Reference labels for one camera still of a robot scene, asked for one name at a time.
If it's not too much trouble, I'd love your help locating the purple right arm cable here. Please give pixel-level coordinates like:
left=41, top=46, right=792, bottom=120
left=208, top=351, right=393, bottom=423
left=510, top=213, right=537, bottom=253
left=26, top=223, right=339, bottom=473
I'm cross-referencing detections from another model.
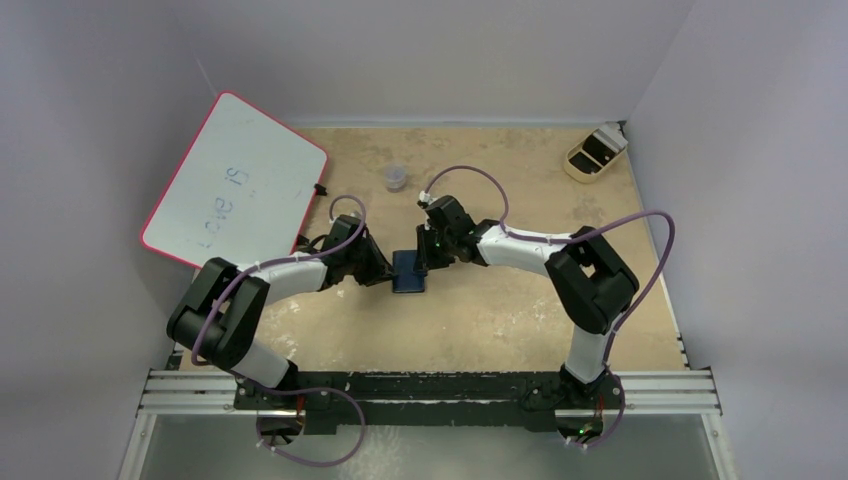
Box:
left=420, top=165, right=678, bottom=453

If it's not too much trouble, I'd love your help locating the aluminium extrusion rail frame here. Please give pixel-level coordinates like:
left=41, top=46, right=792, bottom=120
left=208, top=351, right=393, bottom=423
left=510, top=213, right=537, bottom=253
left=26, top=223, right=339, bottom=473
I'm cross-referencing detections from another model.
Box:
left=119, top=122, right=740, bottom=480

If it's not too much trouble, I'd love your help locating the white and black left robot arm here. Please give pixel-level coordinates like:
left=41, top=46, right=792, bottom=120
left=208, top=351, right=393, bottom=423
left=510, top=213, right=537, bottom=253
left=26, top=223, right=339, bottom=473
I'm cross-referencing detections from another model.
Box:
left=166, top=215, right=394, bottom=409

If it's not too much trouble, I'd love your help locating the small clear plastic cup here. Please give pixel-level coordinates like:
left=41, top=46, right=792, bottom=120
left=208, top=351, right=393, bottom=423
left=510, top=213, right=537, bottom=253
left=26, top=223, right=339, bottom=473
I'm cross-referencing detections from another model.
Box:
left=384, top=164, right=407, bottom=193

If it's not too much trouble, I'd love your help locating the blue leather card holder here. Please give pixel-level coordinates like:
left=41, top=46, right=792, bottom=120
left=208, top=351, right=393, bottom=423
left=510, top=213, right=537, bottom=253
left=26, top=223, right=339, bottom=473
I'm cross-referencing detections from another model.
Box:
left=392, top=250, right=426, bottom=294

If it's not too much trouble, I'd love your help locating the stack of credit cards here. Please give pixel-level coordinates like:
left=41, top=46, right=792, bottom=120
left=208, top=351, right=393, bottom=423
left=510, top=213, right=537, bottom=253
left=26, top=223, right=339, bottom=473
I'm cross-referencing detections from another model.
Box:
left=583, top=123, right=629, bottom=167

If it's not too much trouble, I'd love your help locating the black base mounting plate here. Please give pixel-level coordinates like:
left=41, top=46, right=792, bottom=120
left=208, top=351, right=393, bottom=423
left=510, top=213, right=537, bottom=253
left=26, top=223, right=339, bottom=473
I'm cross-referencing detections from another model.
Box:
left=234, top=370, right=624, bottom=443

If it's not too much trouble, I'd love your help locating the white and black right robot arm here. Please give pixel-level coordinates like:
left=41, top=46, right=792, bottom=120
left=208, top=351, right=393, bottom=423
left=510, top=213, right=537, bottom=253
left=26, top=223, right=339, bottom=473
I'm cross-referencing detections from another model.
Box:
left=413, top=192, right=639, bottom=407

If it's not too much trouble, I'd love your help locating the pink framed whiteboard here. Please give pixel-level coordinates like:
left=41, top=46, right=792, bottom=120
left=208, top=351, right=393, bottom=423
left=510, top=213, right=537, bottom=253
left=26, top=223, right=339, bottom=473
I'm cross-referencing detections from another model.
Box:
left=140, top=91, right=328, bottom=268

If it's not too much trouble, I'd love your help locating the beige oval card tray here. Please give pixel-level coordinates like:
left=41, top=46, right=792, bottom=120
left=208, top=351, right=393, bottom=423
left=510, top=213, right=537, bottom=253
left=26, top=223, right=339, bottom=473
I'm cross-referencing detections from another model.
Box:
left=563, top=128, right=627, bottom=184

